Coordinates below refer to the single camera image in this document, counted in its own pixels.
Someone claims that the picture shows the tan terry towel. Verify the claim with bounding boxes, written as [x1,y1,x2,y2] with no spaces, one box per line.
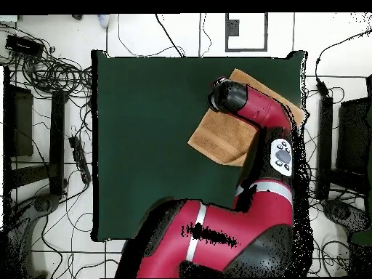
[187,68,306,167]

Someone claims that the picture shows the dark flat panel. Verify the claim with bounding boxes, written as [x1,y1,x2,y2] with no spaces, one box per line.
[4,84,35,158]
[336,97,372,175]

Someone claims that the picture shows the dark green table cloth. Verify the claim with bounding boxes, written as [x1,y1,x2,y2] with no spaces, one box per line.
[90,48,308,243]

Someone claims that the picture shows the black bar stand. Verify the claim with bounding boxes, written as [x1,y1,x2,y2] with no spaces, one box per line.
[9,90,69,197]
[315,95,334,201]

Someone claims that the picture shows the pale blue curved object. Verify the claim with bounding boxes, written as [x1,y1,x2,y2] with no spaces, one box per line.
[97,14,111,29]

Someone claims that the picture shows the black power strip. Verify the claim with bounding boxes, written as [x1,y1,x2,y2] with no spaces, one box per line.
[68,135,93,185]

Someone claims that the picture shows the grey stand base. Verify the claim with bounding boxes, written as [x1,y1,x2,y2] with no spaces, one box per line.
[320,198,370,233]
[5,193,63,278]

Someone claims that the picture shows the black box device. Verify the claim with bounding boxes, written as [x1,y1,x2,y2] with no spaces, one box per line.
[4,33,45,58]

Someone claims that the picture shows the dark green object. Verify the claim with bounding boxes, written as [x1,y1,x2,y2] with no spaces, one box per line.
[348,229,372,248]

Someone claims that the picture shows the thin black cable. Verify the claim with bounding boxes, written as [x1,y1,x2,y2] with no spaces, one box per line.
[199,13,213,58]
[116,13,187,58]

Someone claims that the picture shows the grey rectangular floor frame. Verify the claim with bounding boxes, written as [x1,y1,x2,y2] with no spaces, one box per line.
[225,12,269,53]

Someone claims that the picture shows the long black cable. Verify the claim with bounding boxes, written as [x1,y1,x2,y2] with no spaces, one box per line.
[154,13,186,58]

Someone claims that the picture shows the black cable with adapter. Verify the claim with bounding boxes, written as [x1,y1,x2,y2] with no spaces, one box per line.
[314,28,372,97]

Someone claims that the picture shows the tangled black cables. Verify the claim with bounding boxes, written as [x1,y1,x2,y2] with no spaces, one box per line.
[0,23,94,100]

